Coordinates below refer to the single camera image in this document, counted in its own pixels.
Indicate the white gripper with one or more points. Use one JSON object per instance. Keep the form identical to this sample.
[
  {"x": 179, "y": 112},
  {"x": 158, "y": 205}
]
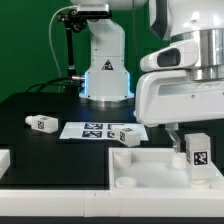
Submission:
[{"x": 166, "y": 94}]

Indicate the white square tabletop part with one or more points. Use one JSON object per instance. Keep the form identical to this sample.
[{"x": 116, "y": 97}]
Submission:
[{"x": 149, "y": 168}]

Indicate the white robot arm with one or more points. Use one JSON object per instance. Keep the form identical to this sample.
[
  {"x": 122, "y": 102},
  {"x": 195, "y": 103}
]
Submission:
[{"x": 172, "y": 20}]

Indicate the paper sheet with markers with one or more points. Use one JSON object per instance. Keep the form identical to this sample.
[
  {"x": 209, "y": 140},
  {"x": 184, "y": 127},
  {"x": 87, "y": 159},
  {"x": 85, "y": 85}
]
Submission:
[{"x": 97, "y": 131}]

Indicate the white fence right wall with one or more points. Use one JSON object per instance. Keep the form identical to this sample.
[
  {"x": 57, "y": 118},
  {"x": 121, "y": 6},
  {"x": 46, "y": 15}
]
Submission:
[{"x": 217, "y": 179}]

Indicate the white fence wall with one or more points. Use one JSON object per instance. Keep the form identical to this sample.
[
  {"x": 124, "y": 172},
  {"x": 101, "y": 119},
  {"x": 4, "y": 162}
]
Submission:
[
  {"x": 217, "y": 179},
  {"x": 4, "y": 161},
  {"x": 152, "y": 203}
]

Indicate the black camera stand pole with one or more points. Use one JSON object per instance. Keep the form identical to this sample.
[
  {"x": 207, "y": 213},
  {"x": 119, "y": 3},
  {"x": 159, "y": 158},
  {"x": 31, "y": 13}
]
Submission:
[{"x": 71, "y": 65}]

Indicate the black camera on stand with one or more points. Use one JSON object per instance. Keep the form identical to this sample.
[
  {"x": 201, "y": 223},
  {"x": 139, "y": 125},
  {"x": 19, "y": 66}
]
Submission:
[{"x": 77, "y": 16}]

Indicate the white fence left wall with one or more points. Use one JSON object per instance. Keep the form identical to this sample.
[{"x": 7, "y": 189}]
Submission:
[{"x": 4, "y": 161}]

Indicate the white fence front wall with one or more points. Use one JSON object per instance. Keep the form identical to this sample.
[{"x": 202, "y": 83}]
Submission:
[{"x": 152, "y": 203}]

